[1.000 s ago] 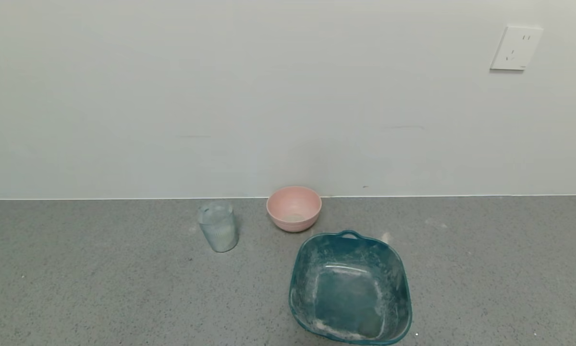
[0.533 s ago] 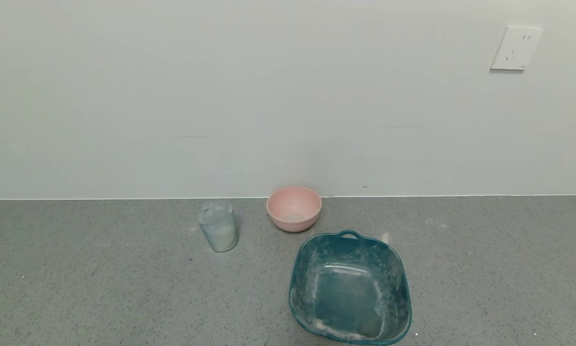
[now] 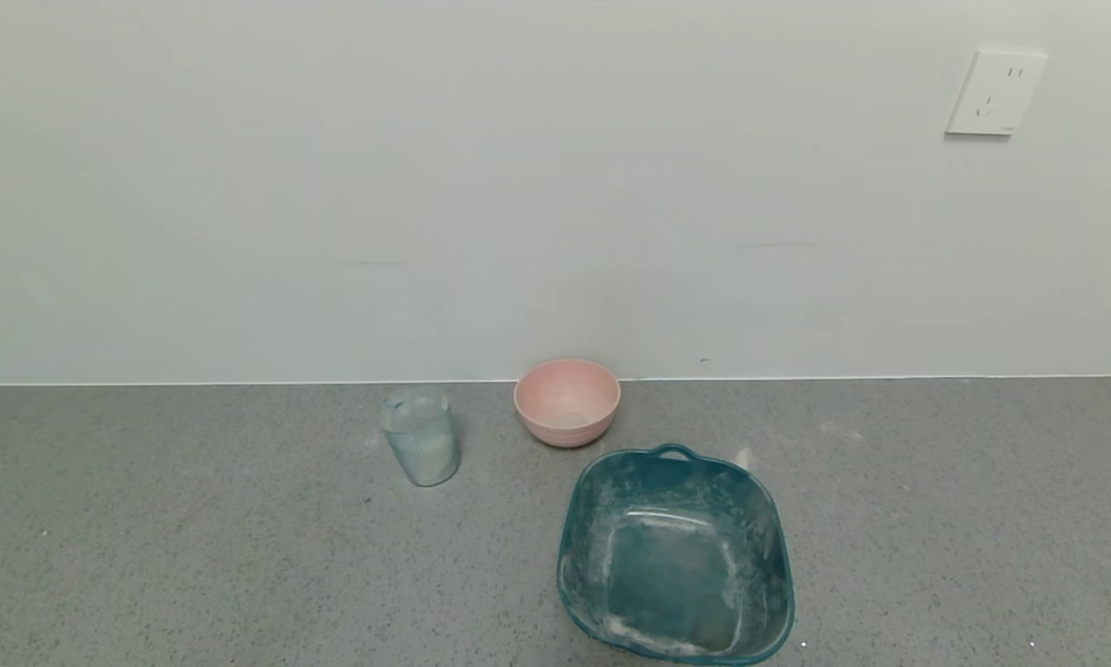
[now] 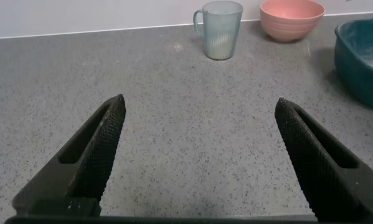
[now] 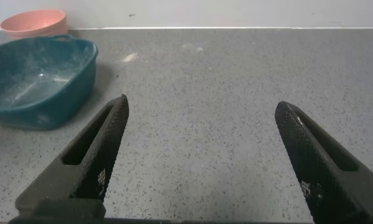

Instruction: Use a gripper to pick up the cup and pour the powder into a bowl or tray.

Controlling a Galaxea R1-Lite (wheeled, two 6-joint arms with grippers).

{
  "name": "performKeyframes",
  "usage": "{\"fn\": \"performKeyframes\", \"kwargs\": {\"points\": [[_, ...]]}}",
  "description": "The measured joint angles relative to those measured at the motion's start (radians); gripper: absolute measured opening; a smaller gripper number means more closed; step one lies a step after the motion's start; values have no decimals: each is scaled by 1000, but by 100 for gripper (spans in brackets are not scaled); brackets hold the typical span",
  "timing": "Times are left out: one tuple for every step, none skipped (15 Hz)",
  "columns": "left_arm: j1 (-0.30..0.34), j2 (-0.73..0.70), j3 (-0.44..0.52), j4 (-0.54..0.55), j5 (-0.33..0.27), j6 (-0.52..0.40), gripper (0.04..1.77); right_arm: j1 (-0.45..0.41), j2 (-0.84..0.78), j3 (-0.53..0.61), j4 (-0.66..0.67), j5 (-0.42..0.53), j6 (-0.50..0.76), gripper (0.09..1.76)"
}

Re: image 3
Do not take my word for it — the white wall socket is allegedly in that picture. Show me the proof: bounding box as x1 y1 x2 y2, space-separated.
945 50 1048 138

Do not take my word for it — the teal plastic basin with handle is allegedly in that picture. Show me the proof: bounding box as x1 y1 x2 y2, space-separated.
557 444 796 666

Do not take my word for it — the pink bowl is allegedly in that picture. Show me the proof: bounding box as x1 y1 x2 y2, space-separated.
513 359 622 449

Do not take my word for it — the ribbed clear glass cup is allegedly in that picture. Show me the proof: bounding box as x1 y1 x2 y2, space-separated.
381 387 462 488

